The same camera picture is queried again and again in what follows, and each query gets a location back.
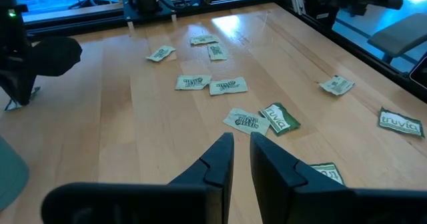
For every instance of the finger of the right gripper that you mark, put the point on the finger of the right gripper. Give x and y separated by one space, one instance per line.
9 87
26 85

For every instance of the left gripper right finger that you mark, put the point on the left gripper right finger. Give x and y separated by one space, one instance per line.
300 197

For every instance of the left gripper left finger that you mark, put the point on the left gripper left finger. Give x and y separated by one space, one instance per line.
187 200

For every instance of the green Truvia sweetener packet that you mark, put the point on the green Truvia sweetener packet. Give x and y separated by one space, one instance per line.
328 172
400 123
279 118

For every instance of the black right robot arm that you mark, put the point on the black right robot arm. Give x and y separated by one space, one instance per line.
13 34

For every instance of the green ceramic mug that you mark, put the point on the green ceramic mug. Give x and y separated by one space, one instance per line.
11 174

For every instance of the dark tablet device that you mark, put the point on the dark tablet device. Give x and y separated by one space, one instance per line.
421 74

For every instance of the black equipment cart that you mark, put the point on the black equipment cart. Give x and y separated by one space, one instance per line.
320 7

